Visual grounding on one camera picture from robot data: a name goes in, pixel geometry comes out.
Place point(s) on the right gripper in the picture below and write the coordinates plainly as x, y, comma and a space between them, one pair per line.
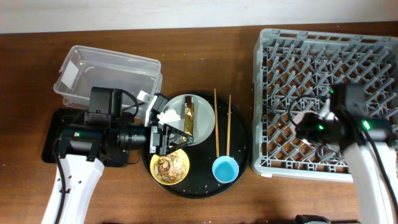
305, 127

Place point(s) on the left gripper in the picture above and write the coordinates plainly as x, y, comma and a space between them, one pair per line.
161, 146

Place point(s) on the food scraps and rice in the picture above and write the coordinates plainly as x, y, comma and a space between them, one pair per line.
170, 168

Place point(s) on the yellow bowl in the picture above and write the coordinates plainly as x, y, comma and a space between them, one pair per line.
155, 157

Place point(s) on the gold snack wrapper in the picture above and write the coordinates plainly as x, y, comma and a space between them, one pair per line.
189, 113

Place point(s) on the blue plastic cup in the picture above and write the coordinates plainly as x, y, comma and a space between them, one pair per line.
225, 169

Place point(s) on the pink plastic cup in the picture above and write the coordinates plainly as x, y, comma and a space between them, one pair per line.
298, 118

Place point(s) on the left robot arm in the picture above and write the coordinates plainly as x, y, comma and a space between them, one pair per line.
116, 123

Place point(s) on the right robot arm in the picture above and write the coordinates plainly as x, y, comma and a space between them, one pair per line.
366, 143

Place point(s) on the grey dishwasher rack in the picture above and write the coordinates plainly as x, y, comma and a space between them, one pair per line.
292, 70

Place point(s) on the crumpled white tissue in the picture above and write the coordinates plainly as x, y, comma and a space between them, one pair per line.
168, 116

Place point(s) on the grey plate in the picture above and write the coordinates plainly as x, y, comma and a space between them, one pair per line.
204, 116

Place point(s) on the left wooden chopstick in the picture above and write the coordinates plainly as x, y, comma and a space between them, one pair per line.
216, 124

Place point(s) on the wooden chopstick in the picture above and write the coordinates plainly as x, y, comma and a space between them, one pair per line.
216, 124
228, 128

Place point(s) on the round black tray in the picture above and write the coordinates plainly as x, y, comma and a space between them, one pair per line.
200, 182

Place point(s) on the right wooden chopstick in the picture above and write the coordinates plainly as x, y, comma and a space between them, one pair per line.
228, 128

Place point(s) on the clear plastic bin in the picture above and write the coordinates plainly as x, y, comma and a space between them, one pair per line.
87, 67

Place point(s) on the black rectangular tray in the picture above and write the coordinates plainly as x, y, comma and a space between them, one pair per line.
51, 143

